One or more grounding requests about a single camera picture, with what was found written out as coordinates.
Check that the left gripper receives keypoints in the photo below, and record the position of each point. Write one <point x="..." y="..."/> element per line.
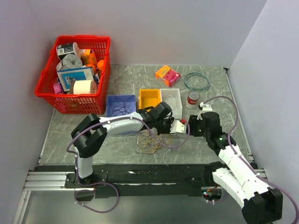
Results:
<point x="167" y="130"/>

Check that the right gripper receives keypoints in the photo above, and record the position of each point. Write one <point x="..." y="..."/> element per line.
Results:
<point x="193" y="122"/>

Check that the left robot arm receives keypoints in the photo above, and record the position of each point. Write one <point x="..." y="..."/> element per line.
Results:
<point x="89" y="135"/>

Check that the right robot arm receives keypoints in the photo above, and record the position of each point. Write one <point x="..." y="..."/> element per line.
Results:
<point x="260" y="203"/>

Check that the yellow plastic bin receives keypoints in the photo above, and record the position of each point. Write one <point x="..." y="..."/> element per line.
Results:
<point x="149" y="97"/>

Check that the white plastic bin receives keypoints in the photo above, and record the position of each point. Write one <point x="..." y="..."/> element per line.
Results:
<point x="173" y="98"/>

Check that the red white soup can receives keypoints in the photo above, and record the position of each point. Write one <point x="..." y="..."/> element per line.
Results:
<point x="192" y="99"/>

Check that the orange pink snack box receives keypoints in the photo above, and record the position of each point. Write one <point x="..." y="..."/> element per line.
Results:
<point x="167" y="75"/>

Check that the blue open box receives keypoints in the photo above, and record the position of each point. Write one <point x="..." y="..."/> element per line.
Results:
<point x="124" y="106"/>

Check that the red plastic basket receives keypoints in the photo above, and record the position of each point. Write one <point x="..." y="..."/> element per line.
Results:
<point x="69" y="103"/>

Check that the orange ball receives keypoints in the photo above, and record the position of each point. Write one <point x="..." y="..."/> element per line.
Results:
<point x="100" y="64"/>

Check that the orange snack packet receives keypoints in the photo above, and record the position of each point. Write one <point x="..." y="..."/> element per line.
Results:
<point x="89" y="57"/>

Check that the blue white box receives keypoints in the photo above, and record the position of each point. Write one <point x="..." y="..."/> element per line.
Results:
<point x="67" y="76"/>

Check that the magenta packet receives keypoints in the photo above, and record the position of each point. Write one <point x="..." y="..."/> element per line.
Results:
<point x="58" y="89"/>

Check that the black white box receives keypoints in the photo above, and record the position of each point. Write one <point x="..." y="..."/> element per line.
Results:
<point x="65" y="49"/>

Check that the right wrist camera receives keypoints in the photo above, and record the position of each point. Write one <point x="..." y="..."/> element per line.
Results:
<point x="203" y="108"/>

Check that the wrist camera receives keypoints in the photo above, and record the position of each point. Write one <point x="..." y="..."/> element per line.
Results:
<point x="203" y="108"/>
<point x="177" y="127"/>

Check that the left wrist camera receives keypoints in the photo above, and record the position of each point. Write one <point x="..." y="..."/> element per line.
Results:
<point x="177" y="127"/>

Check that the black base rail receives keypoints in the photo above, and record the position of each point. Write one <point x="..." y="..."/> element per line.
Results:
<point x="139" y="179"/>

